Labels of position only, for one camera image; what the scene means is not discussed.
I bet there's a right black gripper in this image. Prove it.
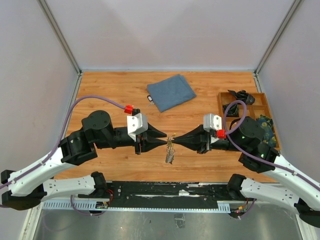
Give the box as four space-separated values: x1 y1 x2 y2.
172 122 246 153

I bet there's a metal key organizer ring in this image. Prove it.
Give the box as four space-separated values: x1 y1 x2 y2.
164 134 177 165

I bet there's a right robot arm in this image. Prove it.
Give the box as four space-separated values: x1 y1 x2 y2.
173 117 320 228

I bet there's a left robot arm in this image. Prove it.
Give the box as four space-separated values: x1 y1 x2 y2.
0 110 167 211

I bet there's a black key fob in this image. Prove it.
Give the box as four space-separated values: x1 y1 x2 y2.
147 95 153 102

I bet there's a dark rolled tie middle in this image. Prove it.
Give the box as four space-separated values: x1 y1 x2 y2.
222 103 239 118

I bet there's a dark rolled tie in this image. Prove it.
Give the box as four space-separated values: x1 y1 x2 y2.
222 103 239 118
228 90 256 105

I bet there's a folded blue cloth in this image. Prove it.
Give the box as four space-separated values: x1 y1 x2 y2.
147 74 197 113

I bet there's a dark rolled tie top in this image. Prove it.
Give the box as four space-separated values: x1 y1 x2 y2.
228 90 256 105

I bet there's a wooden compartment tray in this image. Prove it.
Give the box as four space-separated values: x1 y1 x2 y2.
217 91 281 151

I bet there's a blue floral rolled tie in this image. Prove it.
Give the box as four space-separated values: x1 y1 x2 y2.
256 114 277 148

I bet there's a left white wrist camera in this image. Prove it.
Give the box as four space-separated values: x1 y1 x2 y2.
126 113 148 142

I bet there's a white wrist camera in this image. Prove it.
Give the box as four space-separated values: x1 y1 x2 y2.
203 113 223 132
126 113 148 142

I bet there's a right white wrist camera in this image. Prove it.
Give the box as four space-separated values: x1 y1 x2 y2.
203 113 223 132

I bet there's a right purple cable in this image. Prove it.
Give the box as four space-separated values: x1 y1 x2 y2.
216 100 320 221

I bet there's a purple cable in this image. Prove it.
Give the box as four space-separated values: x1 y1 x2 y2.
0 94 136 216
216 100 320 221

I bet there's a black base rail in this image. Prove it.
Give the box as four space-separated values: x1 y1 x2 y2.
77 180 257 210

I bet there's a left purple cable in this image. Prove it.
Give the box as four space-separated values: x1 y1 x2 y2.
0 94 136 216

